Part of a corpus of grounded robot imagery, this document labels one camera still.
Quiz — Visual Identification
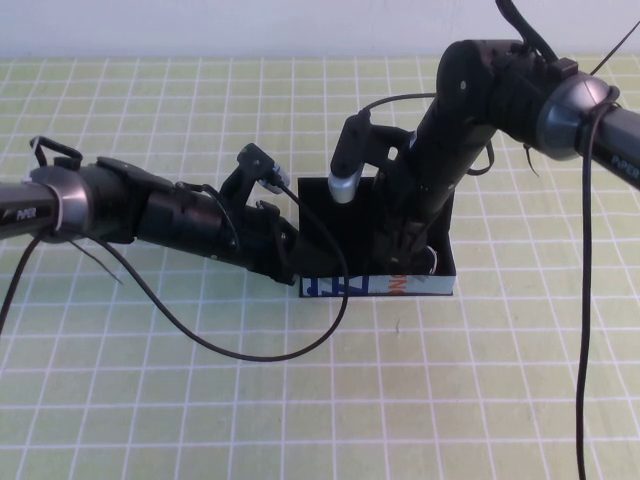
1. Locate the right camera black cable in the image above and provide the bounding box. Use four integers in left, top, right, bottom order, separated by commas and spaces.
358, 87, 621, 480

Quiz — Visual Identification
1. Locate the thin black hanging cable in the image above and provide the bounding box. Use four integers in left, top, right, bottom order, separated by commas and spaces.
0, 233, 44, 326

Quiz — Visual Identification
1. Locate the right arm black cable bundle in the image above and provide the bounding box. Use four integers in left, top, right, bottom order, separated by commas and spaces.
494, 0, 576, 76

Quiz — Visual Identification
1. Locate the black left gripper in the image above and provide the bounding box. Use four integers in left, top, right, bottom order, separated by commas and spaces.
214, 199, 301, 287

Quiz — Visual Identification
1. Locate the green white grid mat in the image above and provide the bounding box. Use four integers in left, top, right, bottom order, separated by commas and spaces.
0, 55, 640, 480

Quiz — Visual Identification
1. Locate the black zip tie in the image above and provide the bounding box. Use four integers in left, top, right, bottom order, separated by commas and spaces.
521, 143, 542, 177
592, 19, 640, 76
68, 238, 125, 285

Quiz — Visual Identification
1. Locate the black glasses case printed side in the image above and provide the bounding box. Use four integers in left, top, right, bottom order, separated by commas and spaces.
297, 175, 457, 299

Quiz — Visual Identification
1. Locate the left wrist camera silver lens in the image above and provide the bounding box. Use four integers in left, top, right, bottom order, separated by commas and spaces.
219, 143, 292, 199

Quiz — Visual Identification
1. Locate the camera black cable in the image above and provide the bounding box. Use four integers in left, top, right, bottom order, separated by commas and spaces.
97, 182, 350, 362
358, 87, 621, 480

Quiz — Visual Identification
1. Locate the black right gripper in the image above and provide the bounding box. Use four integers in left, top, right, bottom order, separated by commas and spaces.
372, 149, 451, 275

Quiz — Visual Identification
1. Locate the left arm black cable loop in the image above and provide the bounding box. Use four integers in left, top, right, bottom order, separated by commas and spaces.
33, 135, 84, 170

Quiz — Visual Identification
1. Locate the white zip tie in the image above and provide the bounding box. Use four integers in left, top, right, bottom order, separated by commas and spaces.
28, 138, 65, 232

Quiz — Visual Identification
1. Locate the right wrist camera silver lens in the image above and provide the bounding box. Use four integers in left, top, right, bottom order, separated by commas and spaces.
327, 113, 401, 205

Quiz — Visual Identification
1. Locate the left camera black cable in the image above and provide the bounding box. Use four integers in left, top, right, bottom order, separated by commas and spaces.
97, 182, 350, 362

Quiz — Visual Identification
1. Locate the wrist camera silver lens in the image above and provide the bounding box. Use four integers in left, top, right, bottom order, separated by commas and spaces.
327, 113, 401, 205
219, 143, 292, 199

